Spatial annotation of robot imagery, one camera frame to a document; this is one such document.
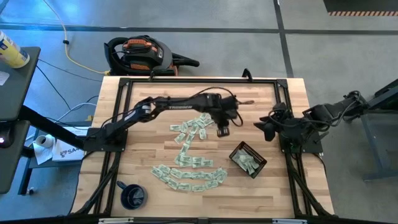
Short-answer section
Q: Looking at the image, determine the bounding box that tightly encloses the white paper towel roll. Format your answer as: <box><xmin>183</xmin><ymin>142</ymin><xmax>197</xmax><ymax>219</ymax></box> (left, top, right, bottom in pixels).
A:
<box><xmin>32</xmin><ymin>134</ymin><xmax>56</xmax><ymax>166</ymax></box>

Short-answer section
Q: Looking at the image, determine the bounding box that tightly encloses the dark blue mug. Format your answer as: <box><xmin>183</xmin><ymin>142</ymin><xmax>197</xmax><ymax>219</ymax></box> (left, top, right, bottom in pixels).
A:
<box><xmin>116</xmin><ymin>180</ymin><xmax>149</xmax><ymax>211</ymax></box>

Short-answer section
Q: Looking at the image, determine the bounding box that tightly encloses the black stand beam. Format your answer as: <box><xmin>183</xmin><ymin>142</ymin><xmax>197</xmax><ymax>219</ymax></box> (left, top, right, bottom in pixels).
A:
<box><xmin>18</xmin><ymin>105</ymin><xmax>91</xmax><ymax>152</ymax></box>

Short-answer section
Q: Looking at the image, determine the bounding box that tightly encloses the black device with red light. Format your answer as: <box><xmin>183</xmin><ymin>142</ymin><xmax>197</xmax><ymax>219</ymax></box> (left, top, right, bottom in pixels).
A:
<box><xmin>0</xmin><ymin>129</ymin><xmax>14</xmax><ymax>149</ymax></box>

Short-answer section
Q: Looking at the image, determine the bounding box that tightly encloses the orange black shop vacuum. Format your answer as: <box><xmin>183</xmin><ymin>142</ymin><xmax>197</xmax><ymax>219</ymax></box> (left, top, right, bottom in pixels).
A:
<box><xmin>104</xmin><ymin>34</ymin><xmax>200</xmax><ymax>77</ymax></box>

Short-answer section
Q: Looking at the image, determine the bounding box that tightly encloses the yellow extension cable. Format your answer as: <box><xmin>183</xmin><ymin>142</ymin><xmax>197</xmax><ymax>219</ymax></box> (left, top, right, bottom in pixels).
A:
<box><xmin>42</xmin><ymin>0</ymin><xmax>109</xmax><ymax>75</ymax></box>

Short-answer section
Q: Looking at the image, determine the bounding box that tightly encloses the black mat with hazard stripe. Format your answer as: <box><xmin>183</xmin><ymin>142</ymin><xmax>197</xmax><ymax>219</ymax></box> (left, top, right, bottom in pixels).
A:
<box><xmin>323</xmin><ymin>0</ymin><xmax>398</xmax><ymax>17</ymax></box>

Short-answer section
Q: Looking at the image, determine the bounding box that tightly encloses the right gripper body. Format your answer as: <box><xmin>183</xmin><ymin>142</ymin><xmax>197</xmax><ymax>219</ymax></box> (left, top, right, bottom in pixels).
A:
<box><xmin>269</xmin><ymin>102</ymin><xmax>295</xmax><ymax>134</ymax></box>

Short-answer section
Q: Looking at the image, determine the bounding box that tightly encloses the white floor cable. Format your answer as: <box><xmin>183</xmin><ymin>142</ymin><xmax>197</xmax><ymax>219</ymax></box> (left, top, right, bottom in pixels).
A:
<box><xmin>54</xmin><ymin>95</ymin><xmax>100</xmax><ymax>124</ymax></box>

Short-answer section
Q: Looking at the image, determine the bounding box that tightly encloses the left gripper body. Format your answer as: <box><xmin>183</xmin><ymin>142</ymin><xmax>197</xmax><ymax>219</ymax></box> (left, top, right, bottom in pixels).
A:
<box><xmin>213</xmin><ymin>108</ymin><xmax>240</xmax><ymax>128</ymax></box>

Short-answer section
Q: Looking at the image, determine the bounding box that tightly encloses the yellow wipes canister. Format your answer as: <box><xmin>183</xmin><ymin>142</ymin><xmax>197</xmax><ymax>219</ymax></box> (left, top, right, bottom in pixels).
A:
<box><xmin>0</xmin><ymin>30</ymin><xmax>31</xmax><ymax>69</ymax></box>

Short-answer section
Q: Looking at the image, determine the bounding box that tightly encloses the black floor cable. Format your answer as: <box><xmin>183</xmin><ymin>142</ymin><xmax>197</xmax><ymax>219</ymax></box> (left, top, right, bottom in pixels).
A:
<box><xmin>35</xmin><ymin>65</ymin><xmax>72</xmax><ymax>111</ymax></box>
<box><xmin>39</xmin><ymin>58</ymin><xmax>104</xmax><ymax>83</ymax></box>

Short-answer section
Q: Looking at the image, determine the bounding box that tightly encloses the black plastic mesh basket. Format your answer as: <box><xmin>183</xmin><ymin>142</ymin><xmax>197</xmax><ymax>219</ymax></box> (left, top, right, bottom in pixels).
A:
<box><xmin>228</xmin><ymin>141</ymin><xmax>268</xmax><ymax>180</ymax></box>

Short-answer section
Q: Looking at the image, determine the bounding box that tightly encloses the black side desk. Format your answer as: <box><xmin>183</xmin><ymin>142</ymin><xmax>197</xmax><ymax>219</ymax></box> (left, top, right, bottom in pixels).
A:
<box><xmin>0</xmin><ymin>46</ymin><xmax>42</xmax><ymax>195</ymax></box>

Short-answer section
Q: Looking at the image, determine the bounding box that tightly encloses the grey metal table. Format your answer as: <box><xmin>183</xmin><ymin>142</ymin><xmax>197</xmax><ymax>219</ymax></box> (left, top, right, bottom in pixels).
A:
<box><xmin>341</xmin><ymin>77</ymin><xmax>398</xmax><ymax>182</ymax></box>

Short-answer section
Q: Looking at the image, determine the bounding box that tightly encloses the white printed box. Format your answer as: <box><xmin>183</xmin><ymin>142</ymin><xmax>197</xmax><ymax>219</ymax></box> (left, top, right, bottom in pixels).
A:
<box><xmin>52</xmin><ymin>126</ymin><xmax>90</xmax><ymax>162</ymax></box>

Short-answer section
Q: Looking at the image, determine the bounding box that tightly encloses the silver metal bracket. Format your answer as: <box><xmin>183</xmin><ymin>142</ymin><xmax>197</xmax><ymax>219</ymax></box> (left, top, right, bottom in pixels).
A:
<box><xmin>98</xmin><ymin>217</ymin><xmax>134</xmax><ymax>224</ymax></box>
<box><xmin>272</xmin><ymin>218</ymin><xmax>308</xmax><ymax>224</ymax></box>

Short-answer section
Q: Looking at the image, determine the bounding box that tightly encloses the black aluminium table frame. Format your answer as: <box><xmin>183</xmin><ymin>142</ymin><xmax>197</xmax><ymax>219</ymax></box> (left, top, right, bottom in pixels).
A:
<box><xmin>70</xmin><ymin>77</ymin><xmax>335</xmax><ymax>218</ymax></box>

